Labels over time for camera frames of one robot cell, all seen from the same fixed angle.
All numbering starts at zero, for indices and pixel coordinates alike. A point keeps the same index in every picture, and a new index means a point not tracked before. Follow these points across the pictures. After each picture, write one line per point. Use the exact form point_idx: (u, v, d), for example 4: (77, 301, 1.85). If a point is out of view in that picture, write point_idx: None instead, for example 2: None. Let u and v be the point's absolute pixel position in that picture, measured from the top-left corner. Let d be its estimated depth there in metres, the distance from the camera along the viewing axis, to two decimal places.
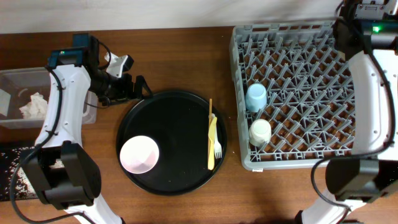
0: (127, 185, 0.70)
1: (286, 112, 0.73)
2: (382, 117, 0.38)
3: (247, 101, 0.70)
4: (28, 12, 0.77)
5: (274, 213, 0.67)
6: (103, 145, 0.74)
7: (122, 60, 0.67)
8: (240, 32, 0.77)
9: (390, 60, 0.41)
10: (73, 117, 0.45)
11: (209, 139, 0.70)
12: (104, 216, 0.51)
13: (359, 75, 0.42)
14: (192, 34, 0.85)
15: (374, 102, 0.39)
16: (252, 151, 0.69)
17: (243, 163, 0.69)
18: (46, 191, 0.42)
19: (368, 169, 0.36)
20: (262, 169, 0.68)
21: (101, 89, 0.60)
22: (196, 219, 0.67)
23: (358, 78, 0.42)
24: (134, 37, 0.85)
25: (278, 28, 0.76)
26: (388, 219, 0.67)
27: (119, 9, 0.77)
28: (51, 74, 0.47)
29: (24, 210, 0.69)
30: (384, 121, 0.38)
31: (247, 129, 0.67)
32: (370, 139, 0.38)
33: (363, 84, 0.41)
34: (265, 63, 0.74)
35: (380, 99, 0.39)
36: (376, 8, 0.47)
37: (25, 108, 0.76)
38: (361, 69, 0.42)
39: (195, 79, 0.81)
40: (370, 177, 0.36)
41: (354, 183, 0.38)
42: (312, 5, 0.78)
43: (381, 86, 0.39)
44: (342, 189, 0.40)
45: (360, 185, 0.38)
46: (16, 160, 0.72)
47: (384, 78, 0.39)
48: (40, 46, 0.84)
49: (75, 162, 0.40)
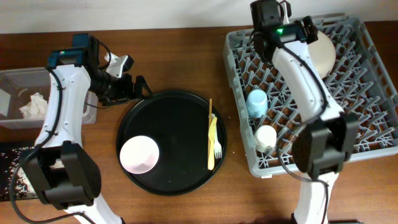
0: (127, 185, 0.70)
1: (288, 113, 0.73)
2: (310, 89, 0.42)
3: (249, 107, 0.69)
4: (28, 12, 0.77)
5: (274, 213, 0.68)
6: (103, 145, 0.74)
7: (122, 60, 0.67)
8: (233, 38, 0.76)
9: (299, 48, 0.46)
10: (73, 118, 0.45)
11: (209, 139, 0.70)
12: (104, 216, 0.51)
13: (284, 66, 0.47)
14: (192, 34, 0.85)
15: (301, 81, 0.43)
16: (259, 158, 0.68)
17: (252, 171, 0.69)
18: (46, 191, 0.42)
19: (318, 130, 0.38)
20: (270, 175, 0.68)
21: (101, 89, 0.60)
22: (196, 219, 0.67)
23: (284, 68, 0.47)
24: (135, 37, 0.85)
25: None
26: (388, 219, 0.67)
27: (120, 9, 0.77)
28: (51, 74, 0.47)
29: (24, 210, 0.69)
30: (313, 93, 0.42)
31: (252, 136, 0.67)
32: (310, 110, 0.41)
33: (288, 71, 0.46)
34: (260, 67, 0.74)
35: (303, 77, 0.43)
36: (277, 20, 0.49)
37: (25, 108, 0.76)
38: (283, 63, 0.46)
39: (194, 79, 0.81)
40: (324, 138, 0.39)
41: (316, 151, 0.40)
42: (312, 4, 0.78)
43: (300, 67, 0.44)
44: (310, 162, 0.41)
45: (321, 150, 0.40)
46: (16, 160, 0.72)
47: (300, 60, 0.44)
48: (40, 46, 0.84)
49: (75, 162, 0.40)
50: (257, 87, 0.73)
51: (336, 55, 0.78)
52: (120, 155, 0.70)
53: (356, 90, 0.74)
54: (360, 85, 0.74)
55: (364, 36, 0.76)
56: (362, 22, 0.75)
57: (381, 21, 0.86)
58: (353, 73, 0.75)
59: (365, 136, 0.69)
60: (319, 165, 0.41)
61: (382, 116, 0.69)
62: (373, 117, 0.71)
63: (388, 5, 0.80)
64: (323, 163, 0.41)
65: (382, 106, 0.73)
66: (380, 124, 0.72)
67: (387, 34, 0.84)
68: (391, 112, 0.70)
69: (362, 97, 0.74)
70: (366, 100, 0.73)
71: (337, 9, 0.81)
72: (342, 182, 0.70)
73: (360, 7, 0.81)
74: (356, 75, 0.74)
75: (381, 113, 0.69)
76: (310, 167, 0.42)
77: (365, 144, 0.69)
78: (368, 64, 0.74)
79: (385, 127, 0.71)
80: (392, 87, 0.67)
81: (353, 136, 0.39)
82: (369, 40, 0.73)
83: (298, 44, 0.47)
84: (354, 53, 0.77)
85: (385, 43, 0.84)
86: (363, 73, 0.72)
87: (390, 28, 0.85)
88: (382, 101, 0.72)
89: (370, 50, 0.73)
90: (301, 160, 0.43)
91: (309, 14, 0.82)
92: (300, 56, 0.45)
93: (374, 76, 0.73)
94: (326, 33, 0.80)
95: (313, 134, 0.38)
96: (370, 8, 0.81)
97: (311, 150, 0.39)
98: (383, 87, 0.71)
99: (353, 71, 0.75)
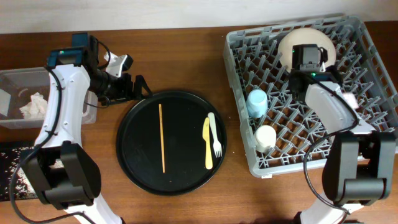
0: (127, 185, 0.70)
1: (288, 114, 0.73)
2: (337, 108, 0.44)
3: (249, 107, 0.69)
4: (27, 12, 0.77)
5: (275, 213, 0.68)
6: (103, 144, 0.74)
7: (122, 60, 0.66)
8: (233, 38, 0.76)
9: (328, 84, 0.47)
10: (73, 117, 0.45)
11: (205, 139, 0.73)
12: (104, 216, 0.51)
13: (315, 99, 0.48)
14: (192, 34, 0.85)
15: (329, 98, 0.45)
16: (259, 158, 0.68)
17: (252, 171, 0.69)
18: (46, 191, 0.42)
19: (355, 185, 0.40)
20: (270, 175, 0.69)
21: (101, 89, 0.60)
22: (196, 219, 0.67)
23: (315, 99, 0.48)
24: (135, 37, 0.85)
25: (270, 32, 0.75)
26: (388, 219, 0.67)
27: (120, 9, 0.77)
28: (51, 74, 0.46)
29: (24, 210, 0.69)
30: (316, 96, 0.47)
31: (252, 135, 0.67)
32: (330, 107, 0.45)
33: (316, 98, 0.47)
34: (260, 66, 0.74)
35: (319, 98, 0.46)
36: (315, 66, 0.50)
37: (25, 108, 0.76)
38: (314, 96, 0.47)
39: (195, 79, 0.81)
40: (359, 195, 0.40)
41: (354, 183, 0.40)
42: (313, 4, 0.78)
43: (331, 97, 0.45)
44: (339, 175, 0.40)
45: (359, 182, 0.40)
46: (16, 160, 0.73)
47: (330, 90, 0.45)
48: (40, 46, 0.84)
49: (74, 162, 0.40)
50: (257, 87, 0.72)
51: (336, 56, 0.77)
52: (311, 58, 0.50)
53: (356, 90, 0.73)
54: (360, 85, 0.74)
55: (364, 36, 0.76)
56: (362, 22, 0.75)
57: (381, 21, 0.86)
58: (353, 73, 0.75)
59: None
60: (350, 178, 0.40)
61: (382, 116, 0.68)
62: (373, 117, 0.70)
63: (388, 5, 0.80)
64: (350, 172, 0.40)
65: (382, 106, 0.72)
66: (380, 124, 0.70)
67: (387, 35, 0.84)
68: (390, 112, 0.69)
69: (362, 97, 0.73)
70: (366, 101, 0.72)
71: (337, 9, 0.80)
72: None
73: (361, 7, 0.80)
74: (356, 75, 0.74)
75: (381, 113, 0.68)
76: (341, 186, 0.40)
77: None
78: (368, 64, 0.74)
79: (385, 127, 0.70)
80: (393, 87, 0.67)
81: (373, 199, 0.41)
82: (369, 40, 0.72)
83: (316, 53, 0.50)
84: (354, 53, 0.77)
85: (384, 43, 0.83)
86: (363, 73, 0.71)
87: (390, 29, 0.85)
88: (382, 101, 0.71)
89: (370, 50, 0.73)
90: (333, 182, 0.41)
91: (309, 14, 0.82)
92: (334, 91, 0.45)
93: (374, 76, 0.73)
94: (326, 33, 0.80)
95: (351, 199, 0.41)
96: (370, 8, 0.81)
97: (347, 178, 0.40)
98: (382, 88, 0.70)
99: (353, 71, 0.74)
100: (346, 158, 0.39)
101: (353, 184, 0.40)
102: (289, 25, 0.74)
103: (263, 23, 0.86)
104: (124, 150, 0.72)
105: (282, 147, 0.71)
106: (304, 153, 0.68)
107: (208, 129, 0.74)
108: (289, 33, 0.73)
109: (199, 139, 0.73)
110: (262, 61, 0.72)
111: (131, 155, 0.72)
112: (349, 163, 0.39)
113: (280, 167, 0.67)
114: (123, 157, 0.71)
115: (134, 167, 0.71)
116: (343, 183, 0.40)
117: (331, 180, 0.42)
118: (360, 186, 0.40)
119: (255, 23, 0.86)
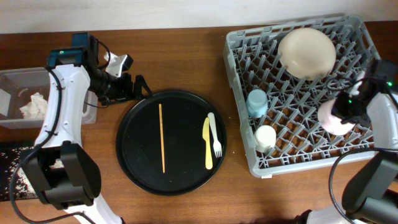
0: (127, 185, 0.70)
1: (288, 114, 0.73)
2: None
3: (249, 107, 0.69)
4: (28, 12, 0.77)
5: (274, 213, 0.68)
6: (103, 144, 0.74)
7: (122, 60, 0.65)
8: (233, 38, 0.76)
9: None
10: (73, 117, 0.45)
11: (205, 139, 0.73)
12: (104, 216, 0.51)
13: (377, 111, 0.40)
14: (192, 34, 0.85)
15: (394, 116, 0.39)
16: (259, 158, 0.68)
17: (252, 171, 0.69)
18: (46, 191, 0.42)
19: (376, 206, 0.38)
20: (270, 175, 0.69)
21: (101, 89, 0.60)
22: (196, 219, 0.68)
23: (377, 111, 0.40)
24: (135, 37, 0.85)
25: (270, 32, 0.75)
26: None
27: (120, 9, 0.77)
28: (51, 74, 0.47)
29: (24, 210, 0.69)
30: (381, 111, 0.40)
31: (252, 135, 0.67)
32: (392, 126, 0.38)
33: (380, 110, 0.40)
34: (260, 66, 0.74)
35: (383, 112, 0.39)
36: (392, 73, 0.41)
37: (25, 108, 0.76)
38: (378, 107, 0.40)
39: (195, 79, 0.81)
40: (374, 214, 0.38)
41: (377, 203, 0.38)
42: (313, 4, 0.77)
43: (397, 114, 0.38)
44: (362, 192, 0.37)
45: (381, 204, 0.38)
46: (16, 160, 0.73)
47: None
48: (40, 46, 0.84)
49: (74, 162, 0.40)
50: (257, 87, 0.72)
51: (336, 56, 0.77)
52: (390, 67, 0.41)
53: None
54: None
55: (364, 36, 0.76)
56: (362, 22, 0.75)
57: (381, 21, 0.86)
58: (353, 73, 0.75)
59: (365, 136, 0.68)
60: (375, 198, 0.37)
61: None
62: None
63: (388, 5, 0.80)
64: (377, 193, 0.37)
65: None
66: None
67: (387, 35, 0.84)
68: None
69: None
70: None
71: (337, 9, 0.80)
72: (344, 182, 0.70)
73: (361, 7, 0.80)
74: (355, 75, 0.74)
75: None
76: (360, 201, 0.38)
77: (365, 144, 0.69)
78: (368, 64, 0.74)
79: None
80: None
81: None
82: (369, 40, 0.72)
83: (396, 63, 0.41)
84: (354, 53, 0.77)
85: (384, 43, 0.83)
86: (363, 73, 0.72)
87: (390, 29, 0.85)
88: None
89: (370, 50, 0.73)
90: (353, 193, 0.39)
91: (309, 14, 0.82)
92: None
93: None
94: (326, 33, 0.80)
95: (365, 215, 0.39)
96: (370, 8, 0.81)
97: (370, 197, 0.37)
98: None
99: (353, 71, 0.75)
100: (378, 180, 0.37)
101: (375, 203, 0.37)
102: (289, 25, 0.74)
103: (263, 23, 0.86)
104: (124, 150, 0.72)
105: (282, 147, 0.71)
106: (304, 152, 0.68)
107: (208, 129, 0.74)
108: (289, 33, 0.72)
109: (199, 139, 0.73)
110: (262, 61, 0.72)
111: (131, 155, 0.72)
112: (380, 185, 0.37)
113: (280, 167, 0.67)
114: (123, 157, 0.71)
115: (134, 167, 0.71)
116: (364, 199, 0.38)
117: (353, 191, 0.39)
118: (380, 208, 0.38)
119: (255, 23, 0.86)
